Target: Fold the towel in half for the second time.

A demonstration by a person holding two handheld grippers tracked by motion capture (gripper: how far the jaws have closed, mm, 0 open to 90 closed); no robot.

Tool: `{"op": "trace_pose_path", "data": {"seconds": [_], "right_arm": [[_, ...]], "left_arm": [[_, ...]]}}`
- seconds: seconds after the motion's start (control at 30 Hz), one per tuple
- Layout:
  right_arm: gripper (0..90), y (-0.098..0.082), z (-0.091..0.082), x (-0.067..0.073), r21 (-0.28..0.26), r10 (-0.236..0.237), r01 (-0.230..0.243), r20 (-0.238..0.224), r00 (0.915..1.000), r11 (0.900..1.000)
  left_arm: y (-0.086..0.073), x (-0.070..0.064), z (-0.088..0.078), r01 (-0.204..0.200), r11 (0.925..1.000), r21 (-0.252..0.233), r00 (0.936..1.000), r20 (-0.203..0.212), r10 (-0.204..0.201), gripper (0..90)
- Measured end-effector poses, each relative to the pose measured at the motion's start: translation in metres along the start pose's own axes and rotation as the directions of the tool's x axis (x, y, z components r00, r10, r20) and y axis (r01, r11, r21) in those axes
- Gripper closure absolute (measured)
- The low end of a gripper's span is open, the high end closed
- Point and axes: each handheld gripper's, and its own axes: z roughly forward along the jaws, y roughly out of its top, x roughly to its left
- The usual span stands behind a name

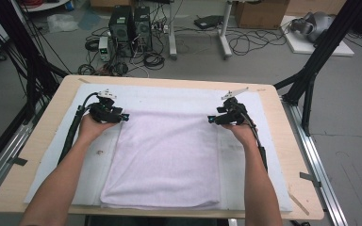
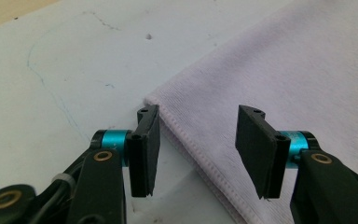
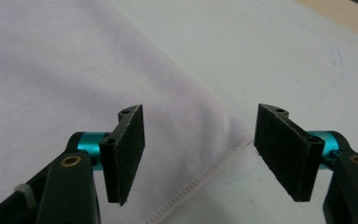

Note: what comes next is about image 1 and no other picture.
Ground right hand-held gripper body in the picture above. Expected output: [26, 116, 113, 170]
[221, 87, 249, 126]

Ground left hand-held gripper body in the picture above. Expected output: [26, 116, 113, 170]
[88, 89, 123, 124]

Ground pale pink printed towel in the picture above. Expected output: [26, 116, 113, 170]
[99, 109, 222, 211]

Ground person's right hand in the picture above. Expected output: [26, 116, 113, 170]
[221, 121, 258, 148]

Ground person's left hand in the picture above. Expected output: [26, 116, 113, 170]
[77, 113, 121, 145]

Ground round black floor device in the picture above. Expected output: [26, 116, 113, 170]
[111, 61, 130, 77]

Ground white grid mat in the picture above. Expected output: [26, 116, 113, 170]
[24, 83, 293, 212]

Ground white power supply box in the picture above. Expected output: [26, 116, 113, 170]
[98, 36, 111, 62]

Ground white desk leg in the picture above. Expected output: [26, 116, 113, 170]
[218, 0, 234, 60]
[168, 0, 178, 60]

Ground wide black computer tower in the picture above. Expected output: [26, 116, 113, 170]
[107, 5, 136, 58]

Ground flat black device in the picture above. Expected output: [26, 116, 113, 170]
[193, 14, 225, 30]

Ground narrow black computer tower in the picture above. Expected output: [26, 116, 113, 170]
[133, 5, 154, 53]

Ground black tape strip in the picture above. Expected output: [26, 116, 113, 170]
[299, 171, 322, 188]
[10, 156, 28, 167]

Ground white floor board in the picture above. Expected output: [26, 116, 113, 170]
[279, 15, 355, 57]

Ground clear plastic bag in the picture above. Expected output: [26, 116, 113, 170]
[46, 12, 79, 34]

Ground large cardboard box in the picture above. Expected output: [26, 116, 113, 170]
[234, 0, 290, 30]

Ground thin wooden stick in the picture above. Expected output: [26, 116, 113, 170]
[287, 187, 310, 217]

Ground grey helmet-shaped device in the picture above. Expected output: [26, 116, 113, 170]
[290, 11, 336, 43]

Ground black sleeved left gripper cable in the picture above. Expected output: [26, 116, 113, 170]
[57, 91, 100, 166]

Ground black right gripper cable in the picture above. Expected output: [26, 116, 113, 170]
[239, 103, 269, 172]

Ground black cable coil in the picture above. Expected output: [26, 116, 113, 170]
[142, 51, 166, 71]

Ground loose black floor cables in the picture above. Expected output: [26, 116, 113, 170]
[225, 27, 288, 57]

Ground aluminium rail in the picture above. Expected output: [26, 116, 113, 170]
[0, 105, 45, 205]
[281, 98, 349, 226]

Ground black frame stand with cables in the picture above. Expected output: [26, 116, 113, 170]
[0, 0, 70, 125]

